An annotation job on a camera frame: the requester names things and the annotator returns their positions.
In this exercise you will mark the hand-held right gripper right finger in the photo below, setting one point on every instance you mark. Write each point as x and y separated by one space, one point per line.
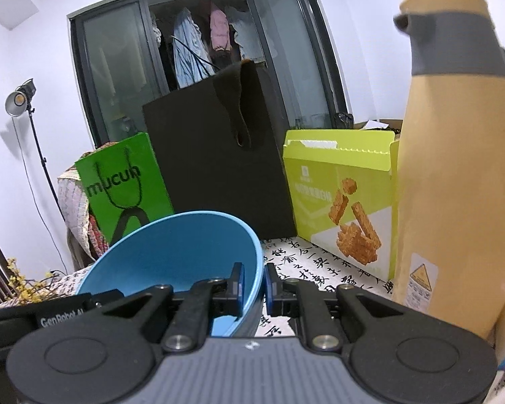
270 290

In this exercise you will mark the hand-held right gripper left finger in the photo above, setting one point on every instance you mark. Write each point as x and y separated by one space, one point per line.
237 290

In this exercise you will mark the blue bowl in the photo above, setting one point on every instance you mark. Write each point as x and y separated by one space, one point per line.
172 252

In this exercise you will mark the yellow flower branch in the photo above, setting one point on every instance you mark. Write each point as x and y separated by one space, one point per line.
33 288

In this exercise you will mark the calligraphy printed tablecloth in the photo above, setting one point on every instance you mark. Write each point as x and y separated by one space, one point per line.
320 273

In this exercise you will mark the yellow-green snack box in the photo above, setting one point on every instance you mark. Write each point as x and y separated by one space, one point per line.
315 193

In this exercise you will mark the white quilted cloth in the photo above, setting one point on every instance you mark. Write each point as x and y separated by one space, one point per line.
73 206

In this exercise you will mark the black paper bag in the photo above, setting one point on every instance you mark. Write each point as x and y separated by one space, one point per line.
202 168

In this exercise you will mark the green paper bag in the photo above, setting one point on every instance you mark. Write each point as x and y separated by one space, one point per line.
122 176

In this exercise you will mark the pile of cardboard boxes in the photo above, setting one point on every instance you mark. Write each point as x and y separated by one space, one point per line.
374 126

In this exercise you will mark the yellow thermos jug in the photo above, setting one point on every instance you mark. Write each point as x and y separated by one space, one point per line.
454 176

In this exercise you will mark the studio lamp on stand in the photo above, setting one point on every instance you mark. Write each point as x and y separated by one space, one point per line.
19 99

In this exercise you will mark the hanging light blue shirt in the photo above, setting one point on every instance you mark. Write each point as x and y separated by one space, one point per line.
189 50

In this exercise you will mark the dark framed sliding glass door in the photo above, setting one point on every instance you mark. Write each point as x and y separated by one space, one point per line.
113 71

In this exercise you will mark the hanging white garment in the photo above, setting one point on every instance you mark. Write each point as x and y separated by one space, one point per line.
246 33

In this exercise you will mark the hanging pink garment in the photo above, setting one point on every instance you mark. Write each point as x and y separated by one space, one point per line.
219 29

